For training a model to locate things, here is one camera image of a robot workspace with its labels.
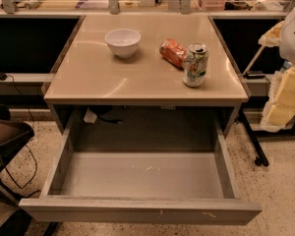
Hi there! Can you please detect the white bowl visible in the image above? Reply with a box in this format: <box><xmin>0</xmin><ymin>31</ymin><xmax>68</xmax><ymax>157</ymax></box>
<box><xmin>105</xmin><ymin>29</ymin><xmax>141</xmax><ymax>58</ymax></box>

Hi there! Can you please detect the white stick with black tip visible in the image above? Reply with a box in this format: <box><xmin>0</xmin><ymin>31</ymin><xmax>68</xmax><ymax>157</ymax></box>
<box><xmin>242</xmin><ymin>45</ymin><xmax>265</xmax><ymax>76</ymax></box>

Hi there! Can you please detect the brown office chair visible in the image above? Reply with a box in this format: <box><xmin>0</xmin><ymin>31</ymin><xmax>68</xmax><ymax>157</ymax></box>
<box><xmin>0</xmin><ymin>104</ymin><xmax>34</xmax><ymax>206</ymax></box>

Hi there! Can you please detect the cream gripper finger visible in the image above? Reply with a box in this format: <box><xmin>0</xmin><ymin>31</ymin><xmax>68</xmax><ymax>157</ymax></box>
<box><xmin>260</xmin><ymin>65</ymin><xmax>295</xmax><ymax>133</ymax></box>
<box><xmin>259</xmin><ymin>21</ymin><xmax>284</xmax><ymax>47</ymax></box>

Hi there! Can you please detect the open grey top drawer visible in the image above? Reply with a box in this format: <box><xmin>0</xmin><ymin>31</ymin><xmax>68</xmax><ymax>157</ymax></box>
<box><xmin>21</xmin><ymin>107</ymin><xmax>262</xmax><ymax>225</ymax></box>

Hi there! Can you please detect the beige top cabinet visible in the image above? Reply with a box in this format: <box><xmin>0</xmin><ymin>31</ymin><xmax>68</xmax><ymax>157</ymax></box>
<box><xmin>44</xmin><ymin>13</ymin><xmax>250</xmax><ymax>130</ymax></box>

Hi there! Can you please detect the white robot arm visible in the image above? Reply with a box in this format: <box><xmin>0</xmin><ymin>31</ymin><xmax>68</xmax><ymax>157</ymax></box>
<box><xmin>259</xmin><ymin>7</ymin><xmax>295</xmax><ymax>133</ymax></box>

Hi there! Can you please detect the crushed orange soda can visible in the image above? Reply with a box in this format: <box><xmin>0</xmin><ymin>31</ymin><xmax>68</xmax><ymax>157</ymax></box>
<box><xmin>159</xmin><ymin>39</ymin><xmax>187</xmax><ymax>68</ymax></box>

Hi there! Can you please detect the black device on shelf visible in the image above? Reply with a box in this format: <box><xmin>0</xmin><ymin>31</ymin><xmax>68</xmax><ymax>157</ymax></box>
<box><xmin>245</xmin><ymin>71</ymin><xmax>265</xmax><ymax>80</ymax></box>

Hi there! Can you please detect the black floor cable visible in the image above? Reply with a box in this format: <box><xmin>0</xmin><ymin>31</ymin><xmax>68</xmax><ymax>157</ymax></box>
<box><xmin>3</xmin><ymin>74</ymin><xmax>42</xmax><ymax>199</ymax></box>

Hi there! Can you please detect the small blue white carton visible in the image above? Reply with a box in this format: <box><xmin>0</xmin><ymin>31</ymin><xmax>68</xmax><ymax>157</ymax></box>
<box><xmin>280</xmin><ymin>60</ymin><xmax>292</xmax><ymax>73</ymax></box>

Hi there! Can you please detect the green white 7up can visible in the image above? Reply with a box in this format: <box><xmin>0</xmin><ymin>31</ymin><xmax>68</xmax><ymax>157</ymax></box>
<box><xmin>183</xmin><ymin>43</ymin><xmax>209</xmax><ymax>88</ymax></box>

